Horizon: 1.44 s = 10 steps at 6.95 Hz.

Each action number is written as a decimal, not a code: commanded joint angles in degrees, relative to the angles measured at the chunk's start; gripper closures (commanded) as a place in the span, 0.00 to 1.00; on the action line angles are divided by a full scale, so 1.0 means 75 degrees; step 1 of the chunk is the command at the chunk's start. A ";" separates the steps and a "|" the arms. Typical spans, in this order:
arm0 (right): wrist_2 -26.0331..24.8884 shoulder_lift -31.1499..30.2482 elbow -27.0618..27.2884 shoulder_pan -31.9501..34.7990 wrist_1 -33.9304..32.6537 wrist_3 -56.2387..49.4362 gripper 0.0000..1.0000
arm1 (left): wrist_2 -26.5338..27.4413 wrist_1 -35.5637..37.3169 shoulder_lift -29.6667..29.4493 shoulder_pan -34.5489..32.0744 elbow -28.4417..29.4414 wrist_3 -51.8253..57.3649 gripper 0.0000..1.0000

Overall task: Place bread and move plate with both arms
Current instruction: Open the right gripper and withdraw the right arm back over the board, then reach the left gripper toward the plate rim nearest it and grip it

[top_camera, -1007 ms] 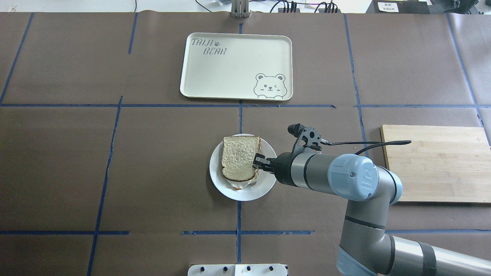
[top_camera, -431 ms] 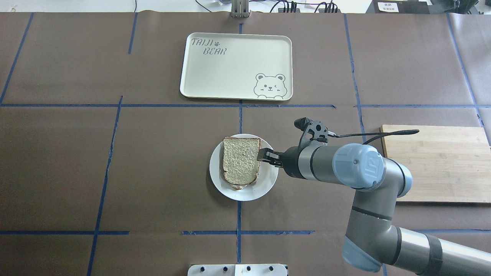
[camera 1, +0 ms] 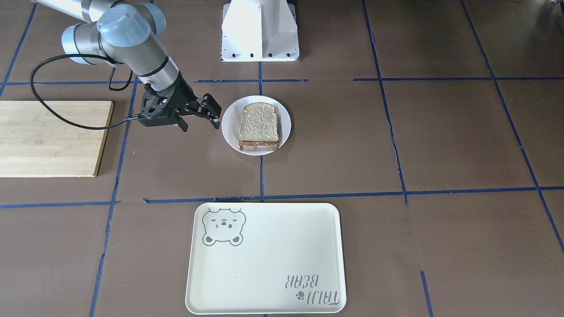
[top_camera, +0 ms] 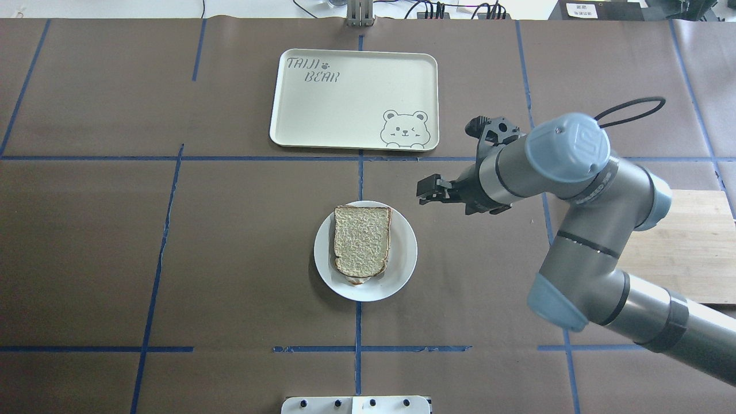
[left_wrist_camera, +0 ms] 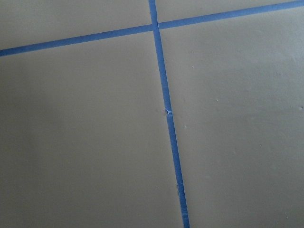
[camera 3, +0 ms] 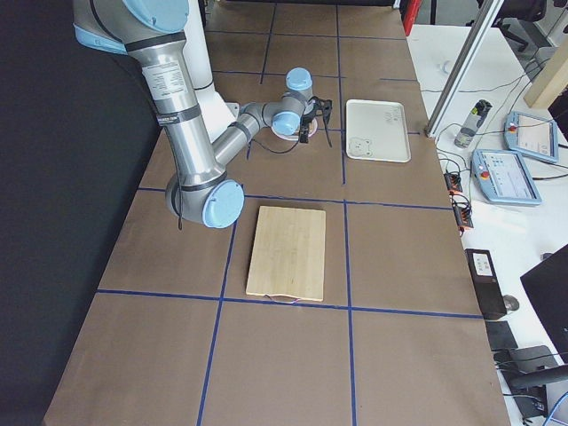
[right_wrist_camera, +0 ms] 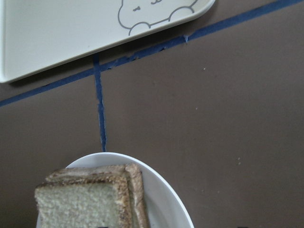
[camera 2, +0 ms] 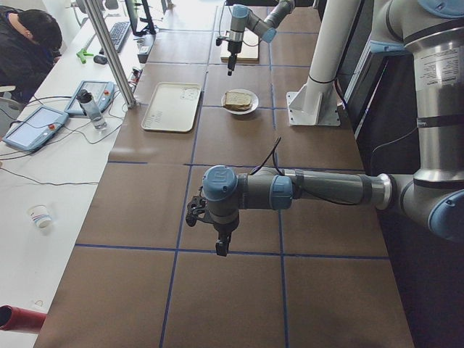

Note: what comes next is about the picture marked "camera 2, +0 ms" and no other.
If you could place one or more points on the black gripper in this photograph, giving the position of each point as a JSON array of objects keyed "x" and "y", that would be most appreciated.
[
  {"x": 224, "y": 230},
  {"x": 233, "y": 48}
]

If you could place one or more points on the bread slice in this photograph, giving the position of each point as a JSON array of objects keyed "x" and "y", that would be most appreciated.
[
  {"x": 234, "y": 97},
  {"x": 238, "y": 107}
]

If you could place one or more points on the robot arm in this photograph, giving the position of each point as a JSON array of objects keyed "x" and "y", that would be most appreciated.
[
  {"x": 432, "y": 31},
  {"x": 243, "y": 18}
]

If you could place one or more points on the wooden cutting board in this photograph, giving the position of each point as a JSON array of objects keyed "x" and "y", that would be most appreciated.
[{"x": 248, "y": 54}]

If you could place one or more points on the cream bear tray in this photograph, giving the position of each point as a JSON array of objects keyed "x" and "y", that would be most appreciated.
[{"x": 172, "y": 107}]

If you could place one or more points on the black monitor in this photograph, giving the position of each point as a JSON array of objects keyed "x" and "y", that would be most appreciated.
[{"x": 141, "y": 21}]

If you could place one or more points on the black keyboard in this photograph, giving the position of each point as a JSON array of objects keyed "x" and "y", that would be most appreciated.
[{"x": 118, "y": 33}]

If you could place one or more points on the far teach pendant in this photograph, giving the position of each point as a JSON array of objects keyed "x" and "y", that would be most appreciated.
[{"x": 102, "y": 91}]

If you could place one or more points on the teach pendant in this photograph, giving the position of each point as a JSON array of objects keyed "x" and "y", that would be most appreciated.
[
  {"x": 102, "y": 91},
  {"x": 39, "y": 127}
]

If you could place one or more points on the black computer mouse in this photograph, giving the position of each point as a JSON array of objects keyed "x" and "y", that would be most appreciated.
[{"x": 100, "y": 59}]

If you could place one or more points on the green tool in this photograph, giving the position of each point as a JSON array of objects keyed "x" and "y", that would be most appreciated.
[{"x": 83, "y": 54}]

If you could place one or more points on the clear water bottle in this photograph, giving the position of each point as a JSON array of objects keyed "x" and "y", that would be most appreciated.
[{"x": 91, "y": 109}]

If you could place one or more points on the paper cup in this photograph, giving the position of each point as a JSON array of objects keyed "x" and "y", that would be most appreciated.
[{"x": 39, "y": 214}]

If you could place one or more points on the seated person in black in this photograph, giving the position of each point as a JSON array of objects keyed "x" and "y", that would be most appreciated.
[{"x": 30, "y": 47}]

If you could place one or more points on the near teach pendant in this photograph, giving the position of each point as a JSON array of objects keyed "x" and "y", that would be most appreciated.
[{"x": 39, "y": 127}]

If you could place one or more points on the red cylinder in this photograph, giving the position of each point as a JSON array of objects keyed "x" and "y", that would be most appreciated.
[{"x": 21, "y": 320}]

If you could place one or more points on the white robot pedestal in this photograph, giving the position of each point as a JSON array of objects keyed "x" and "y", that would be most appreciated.
[{"x": 314, "y": 104}]

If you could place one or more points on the aluminium frame post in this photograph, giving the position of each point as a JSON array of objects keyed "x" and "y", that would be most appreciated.
[{"x": 97, "y": 20}]

